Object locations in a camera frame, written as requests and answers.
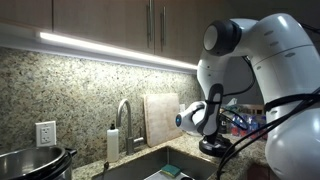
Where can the small black sink knob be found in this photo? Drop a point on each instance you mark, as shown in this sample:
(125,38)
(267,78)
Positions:
(106,165)

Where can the wooden basket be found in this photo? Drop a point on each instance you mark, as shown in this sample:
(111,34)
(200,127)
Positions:
(255,109)

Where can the brushed steel gooseneck faucet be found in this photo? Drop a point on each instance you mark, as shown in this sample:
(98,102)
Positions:
(129,133)

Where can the black pressure cooker lid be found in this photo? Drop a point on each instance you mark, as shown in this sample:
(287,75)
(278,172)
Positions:
(216,150)

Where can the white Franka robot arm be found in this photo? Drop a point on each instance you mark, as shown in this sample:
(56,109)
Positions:
(286,66)

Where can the plastic water bottle red label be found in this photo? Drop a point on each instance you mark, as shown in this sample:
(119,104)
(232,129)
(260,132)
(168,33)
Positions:
(256,125)
(250,121)
(236,130)

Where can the white wall power outlet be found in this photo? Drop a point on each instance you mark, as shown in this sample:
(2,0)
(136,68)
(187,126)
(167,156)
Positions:
(46,133)

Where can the stainless steel pressure cooker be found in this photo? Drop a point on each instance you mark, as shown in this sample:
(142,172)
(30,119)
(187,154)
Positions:
(30,161)

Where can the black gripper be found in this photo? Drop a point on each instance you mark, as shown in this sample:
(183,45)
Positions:
(210,139)

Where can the white soap dispenser bottle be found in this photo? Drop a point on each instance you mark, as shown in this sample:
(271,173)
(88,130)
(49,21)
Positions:
(112,143)

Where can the stainless steel sink basin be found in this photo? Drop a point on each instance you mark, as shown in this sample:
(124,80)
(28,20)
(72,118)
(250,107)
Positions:
(140,163)

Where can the brown wooden wall cabinets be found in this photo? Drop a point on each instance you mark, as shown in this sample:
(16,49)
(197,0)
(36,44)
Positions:
(100,16)

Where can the light wooden cutting board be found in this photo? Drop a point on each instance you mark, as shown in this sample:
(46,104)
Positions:
(162,118)

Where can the small white wall outlet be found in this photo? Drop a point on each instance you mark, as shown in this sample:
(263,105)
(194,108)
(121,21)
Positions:
(182,108)

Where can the green snack bag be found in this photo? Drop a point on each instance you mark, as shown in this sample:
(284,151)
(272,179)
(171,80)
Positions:
(236,107)

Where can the green dish sponge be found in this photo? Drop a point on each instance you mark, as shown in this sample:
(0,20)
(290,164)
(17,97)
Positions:
(171,170)

